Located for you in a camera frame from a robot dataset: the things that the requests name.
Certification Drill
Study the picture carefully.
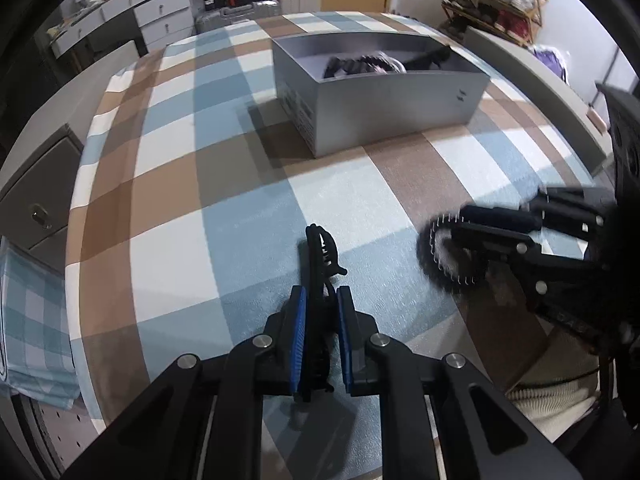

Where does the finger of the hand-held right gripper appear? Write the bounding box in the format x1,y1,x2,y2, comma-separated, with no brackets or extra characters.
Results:
432,222,591,311
459,186,618,236

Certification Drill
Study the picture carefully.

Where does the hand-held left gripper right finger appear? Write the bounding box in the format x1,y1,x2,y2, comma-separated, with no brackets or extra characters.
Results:
336,285,586,480

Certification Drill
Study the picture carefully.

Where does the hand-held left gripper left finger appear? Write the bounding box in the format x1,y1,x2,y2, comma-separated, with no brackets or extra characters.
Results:
60,285,308,480

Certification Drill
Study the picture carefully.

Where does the black spiral hair tie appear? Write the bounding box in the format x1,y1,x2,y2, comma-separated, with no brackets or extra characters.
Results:
416,212,493,291
322,54,386,80

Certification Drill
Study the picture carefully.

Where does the black hair claw clip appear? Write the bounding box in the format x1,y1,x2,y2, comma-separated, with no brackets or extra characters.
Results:
299,223,349,403

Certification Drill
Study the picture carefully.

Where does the silver cardboard box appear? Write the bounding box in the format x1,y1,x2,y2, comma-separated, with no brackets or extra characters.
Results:
271,31,490,158

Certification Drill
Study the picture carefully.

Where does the person's cream knit sweater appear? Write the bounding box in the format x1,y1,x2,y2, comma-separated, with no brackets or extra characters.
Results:
505,375,606,446

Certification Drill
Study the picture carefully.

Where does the purple bag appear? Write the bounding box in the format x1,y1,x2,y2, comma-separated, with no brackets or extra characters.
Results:
532,45,571,81

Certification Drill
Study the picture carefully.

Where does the brown blue checkered tablecloth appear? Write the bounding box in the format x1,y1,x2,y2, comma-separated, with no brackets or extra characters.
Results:
65,10,608,480

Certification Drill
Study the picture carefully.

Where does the white pegboard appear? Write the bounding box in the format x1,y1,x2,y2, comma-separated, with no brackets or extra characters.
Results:
30,400,108,480

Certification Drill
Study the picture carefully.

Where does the blue plaid folded cloth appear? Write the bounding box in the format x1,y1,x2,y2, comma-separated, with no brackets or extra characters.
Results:
0,240,83,406

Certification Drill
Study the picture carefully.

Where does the grey side cabinet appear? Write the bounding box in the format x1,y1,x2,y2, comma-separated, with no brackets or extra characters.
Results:
0,122,86,273

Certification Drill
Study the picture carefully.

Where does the silver suitcase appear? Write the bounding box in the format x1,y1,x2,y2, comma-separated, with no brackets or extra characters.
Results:
195,0,281,33

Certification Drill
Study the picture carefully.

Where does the white drawer dresser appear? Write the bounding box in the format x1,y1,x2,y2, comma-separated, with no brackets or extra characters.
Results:
50,0,196,56

